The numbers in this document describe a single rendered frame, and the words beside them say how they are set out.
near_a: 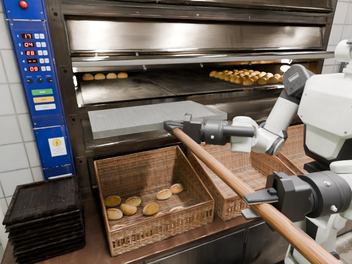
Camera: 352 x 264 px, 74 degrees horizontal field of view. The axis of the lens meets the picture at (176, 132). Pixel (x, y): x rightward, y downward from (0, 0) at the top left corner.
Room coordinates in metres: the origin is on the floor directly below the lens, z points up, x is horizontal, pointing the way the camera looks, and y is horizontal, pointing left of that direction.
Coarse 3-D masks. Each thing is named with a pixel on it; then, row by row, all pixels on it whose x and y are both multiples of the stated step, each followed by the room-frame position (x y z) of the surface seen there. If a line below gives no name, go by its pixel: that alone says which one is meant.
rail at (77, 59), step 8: (120, 56) 1.19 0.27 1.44; (128, 56) 1.20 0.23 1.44; (136, 56) 1.22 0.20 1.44; (144, 56) 1.23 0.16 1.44; (152, 56) 1.25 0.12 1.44; (160, 56) 1.26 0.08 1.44; (168, 56) 1.28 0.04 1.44; (176, 56) 1.30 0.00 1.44; (184, 56) 1.32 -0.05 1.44; (192, 56) 1.33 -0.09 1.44; (200, 56) 1.35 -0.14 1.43; (208, 56) 1.37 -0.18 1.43; (216, 56) 1.39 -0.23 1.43; (224, 56) 1.41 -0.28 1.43; (232, 56) 1.43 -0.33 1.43; (240, 56) 1.46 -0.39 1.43; (248, 56) 1.48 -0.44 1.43; (256, 56) 1.50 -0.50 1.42
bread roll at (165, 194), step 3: (165, 189) 1.22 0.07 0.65; (168, 189) 1.24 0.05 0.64; (159, 192) 1.20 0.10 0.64; (162, 192) 1.20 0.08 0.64; (165, 192) 1.20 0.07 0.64; (168, 192) 1.21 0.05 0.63; (159, 195) 1.19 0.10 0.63; (162, 195) 1.19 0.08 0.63; (165, 195) 1.19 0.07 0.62; (168, 195) 1.20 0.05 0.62; (159, 198) 1.18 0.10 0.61; (162, 198) 1.18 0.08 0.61; (165, 198) 1.18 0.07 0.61; (168, 198) 1.20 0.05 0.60
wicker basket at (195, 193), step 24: (96, 168) 1.16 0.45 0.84; (120, 168) 1.25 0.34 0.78; (144, 168) 1.30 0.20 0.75; (168, 168) 1.37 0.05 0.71; (192, 168) 1.23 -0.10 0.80; (120, 192) 1.21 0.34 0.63; (144, 192) 1.26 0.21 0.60; (192, 192) 1.21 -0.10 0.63; (144, 216) 1.04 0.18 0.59; (168, 216) 0.90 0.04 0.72; (120, 240) 0.81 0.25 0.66; (144, 240) 0.85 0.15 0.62
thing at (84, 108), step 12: (168, 96) 1.47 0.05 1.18; (180, 96) 1.47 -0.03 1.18; (192, 96) 1.49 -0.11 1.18; (204, 96) 1.53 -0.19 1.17; (216, 96) 1.56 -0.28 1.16; (228, 96) 1.60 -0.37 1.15; (240, 96) 1.64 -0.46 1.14; (84, 108) 1.24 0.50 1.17; (96, 108) 1.26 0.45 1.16; (108, 108) 1.29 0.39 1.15
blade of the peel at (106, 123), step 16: (96, 112) 1.06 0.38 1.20; (112, 112) 1.06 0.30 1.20; (128, 112) 1.06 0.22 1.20; (144, 112) 1.06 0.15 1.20; (160, 112) 1.06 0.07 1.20; (176, 112) 1.05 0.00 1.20; (192, 112) 1.05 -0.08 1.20; (208, 112) 1.05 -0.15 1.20; (224, 112) 0.97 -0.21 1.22; (96, 128) 0.84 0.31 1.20; (112, 128) 0.84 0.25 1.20; (128, 128) 0.79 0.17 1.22; (144, 128) 0.81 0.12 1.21; (160, 128) 0.84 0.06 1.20
